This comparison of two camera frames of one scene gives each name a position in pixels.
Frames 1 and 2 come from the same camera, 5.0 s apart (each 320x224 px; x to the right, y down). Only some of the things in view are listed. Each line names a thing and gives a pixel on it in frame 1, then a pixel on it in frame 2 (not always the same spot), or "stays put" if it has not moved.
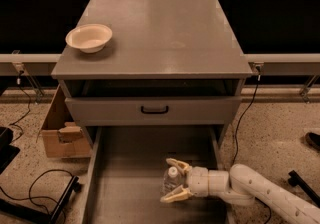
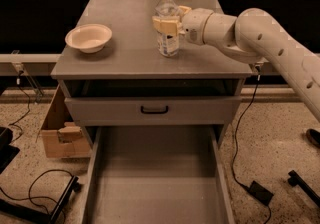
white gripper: (198, 180) → (193, 25)
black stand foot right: (296, 180) stays put
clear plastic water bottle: (172, 181) → (168, 45)
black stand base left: (37, 215) stays put
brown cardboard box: (62, 136) stays put
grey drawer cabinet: (173, 60) stays put
